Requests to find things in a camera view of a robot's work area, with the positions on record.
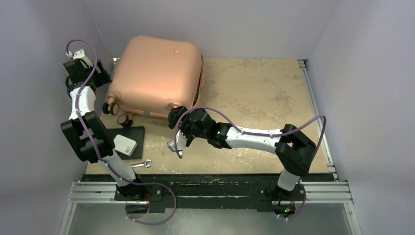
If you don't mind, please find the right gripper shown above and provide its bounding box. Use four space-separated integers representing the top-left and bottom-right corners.
169 106 209 147

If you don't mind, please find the pink suitcase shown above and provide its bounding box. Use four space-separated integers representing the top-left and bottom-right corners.
102 35 203 124

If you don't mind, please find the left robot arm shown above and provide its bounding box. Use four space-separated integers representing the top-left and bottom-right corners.
60 58 146 200

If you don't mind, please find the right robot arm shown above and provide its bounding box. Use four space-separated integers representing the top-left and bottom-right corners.
167 106 321 199

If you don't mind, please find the black flat notebook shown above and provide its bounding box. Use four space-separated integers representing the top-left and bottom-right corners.
108 126 145 160

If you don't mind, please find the silver wrench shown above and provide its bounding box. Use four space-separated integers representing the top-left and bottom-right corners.
128 159 152 168

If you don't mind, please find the white square device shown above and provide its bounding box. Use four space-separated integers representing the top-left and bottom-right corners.
114 135 138 157

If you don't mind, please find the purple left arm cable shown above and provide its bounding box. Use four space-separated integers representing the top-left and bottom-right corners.
66 39 178 226

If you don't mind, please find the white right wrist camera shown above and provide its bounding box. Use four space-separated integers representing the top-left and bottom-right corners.
167 137 187 159

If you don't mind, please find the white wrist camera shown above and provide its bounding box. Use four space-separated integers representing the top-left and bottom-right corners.
66 48 93 68
167 137 187 159

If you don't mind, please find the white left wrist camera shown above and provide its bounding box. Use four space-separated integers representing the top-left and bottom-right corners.
66 48 93 68

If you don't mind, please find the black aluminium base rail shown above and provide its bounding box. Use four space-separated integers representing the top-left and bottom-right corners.
68 174 352 213

